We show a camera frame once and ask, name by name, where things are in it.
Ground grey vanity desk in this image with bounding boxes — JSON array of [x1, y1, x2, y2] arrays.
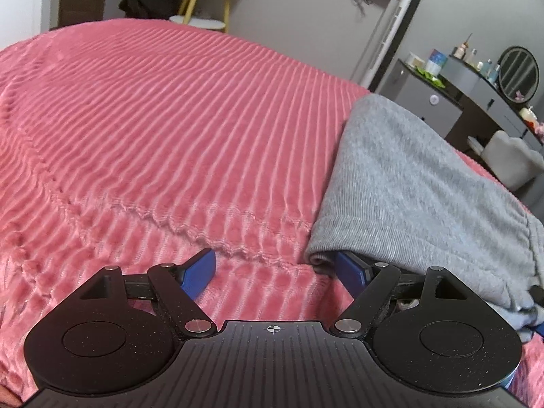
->
[[440, 55, 543, 153]]

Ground pink ribbed blanket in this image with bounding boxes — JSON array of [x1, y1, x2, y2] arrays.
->
[[1, 19, 543, 407]]

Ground grey pants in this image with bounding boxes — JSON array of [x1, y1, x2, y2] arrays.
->
[[305, 94, 543, 342]]

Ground round black mirror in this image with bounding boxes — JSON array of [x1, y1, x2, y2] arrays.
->
[[498, 46, 540, 105]]

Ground black bag on floor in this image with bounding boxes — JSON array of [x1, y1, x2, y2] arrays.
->
[[118, 0, 181, 20]]

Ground white shell chair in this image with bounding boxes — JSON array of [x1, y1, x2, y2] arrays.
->
[[466, 131, 543, 192]]

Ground grey mini fridge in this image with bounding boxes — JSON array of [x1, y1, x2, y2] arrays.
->
[[378, 60, 462, 138]]

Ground white blue cup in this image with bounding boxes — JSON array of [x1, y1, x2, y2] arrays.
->
[[424, 49, 447, 77]]

